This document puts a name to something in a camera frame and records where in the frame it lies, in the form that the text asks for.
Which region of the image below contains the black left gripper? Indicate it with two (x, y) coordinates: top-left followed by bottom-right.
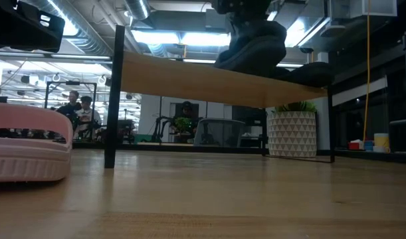
(0, 0), (66, 53)

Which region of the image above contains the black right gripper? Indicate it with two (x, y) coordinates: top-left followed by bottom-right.
(209, 0), (274, 34)

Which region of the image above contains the black foam slide sandal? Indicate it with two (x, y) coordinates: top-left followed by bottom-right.
(277, 61), (334, 89)
(214, 19), (288, 73)

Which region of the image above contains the pink foam slide sandal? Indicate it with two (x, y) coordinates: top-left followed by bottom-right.
(0, 102), (74, 183)

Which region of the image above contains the wooden shelf with black legs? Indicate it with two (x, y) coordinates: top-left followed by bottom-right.
(104, 25), (336, 169)

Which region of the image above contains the person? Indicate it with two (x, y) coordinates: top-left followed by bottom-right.
(74, 96), (103, 139)
(55, 90), (83, 132)
(169, 100), (203, 144)

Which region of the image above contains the grey mesh office chair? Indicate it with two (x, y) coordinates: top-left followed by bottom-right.
(193, 118), (247, 148)

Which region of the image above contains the small background plant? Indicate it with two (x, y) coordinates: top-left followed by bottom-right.
(173, 116), (194, 134)

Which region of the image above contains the green plant in patterned pot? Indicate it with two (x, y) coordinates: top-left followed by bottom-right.
(266, 100), (319, 159)

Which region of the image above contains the yellow cup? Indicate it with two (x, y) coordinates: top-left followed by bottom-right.
(373, 133), (392, 154)

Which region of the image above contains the silver ceiling duct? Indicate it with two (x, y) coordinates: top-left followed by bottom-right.
(124, 0), (151, 21)
(21, 0), (116, 57)

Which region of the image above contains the black background rig frame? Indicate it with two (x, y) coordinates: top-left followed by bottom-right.
(44, 80), (98, 140)

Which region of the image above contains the black aluminium table frame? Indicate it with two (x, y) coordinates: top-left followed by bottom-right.
(71, 141), (406, 164)

